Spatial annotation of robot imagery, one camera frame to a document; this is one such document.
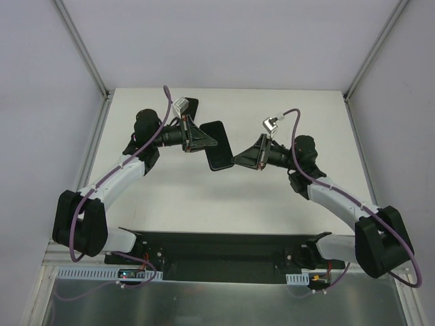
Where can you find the aluminium front frame rail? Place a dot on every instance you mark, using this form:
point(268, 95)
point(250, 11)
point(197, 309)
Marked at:
point(59, 255)

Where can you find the slotted cable duct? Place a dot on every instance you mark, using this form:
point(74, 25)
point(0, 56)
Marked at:
point(93, 273)
point(298, 279)

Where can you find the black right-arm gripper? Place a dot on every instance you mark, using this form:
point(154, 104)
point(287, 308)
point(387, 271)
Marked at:
point(264, 151)

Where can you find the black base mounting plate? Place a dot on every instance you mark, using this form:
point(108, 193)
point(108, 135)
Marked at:
point(226, 258)

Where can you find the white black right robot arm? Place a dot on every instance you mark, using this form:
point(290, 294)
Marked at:
point(379, 243)

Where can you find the left slotted cable duct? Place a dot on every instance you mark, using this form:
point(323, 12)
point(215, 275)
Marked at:
point(93, 273)

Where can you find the shiny metal front sheet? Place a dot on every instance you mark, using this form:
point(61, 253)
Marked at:
point(356, 300)

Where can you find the right slotted cable duct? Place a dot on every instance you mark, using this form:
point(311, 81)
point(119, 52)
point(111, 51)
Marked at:
point(298, 279)

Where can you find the black smartphone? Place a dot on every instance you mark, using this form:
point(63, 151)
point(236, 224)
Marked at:
point(219, 156)

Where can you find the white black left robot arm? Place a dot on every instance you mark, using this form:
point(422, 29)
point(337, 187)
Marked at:
point(80, 221)

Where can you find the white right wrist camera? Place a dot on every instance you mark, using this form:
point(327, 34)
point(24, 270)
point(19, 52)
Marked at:
point(270, 125)

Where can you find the aluminium frame post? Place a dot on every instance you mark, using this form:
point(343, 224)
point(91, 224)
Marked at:
point(375, 48)
point(80, 46)

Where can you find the right aluminium frame post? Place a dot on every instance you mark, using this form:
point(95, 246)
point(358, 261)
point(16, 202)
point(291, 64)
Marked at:
point(375, 48)

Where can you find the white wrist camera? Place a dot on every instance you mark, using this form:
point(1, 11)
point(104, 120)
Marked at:
point(179, 106)
point(270, 125)

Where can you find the black phone case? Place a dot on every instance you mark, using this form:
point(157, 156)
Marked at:
point(191, 110)

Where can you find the left aluminium frame post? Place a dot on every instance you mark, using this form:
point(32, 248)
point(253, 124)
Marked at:
point(80, 46)

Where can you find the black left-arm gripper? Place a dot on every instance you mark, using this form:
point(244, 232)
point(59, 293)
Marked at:
point(185, 134)

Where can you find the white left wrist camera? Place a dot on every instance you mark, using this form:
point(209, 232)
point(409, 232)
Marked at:
point(179, 106)

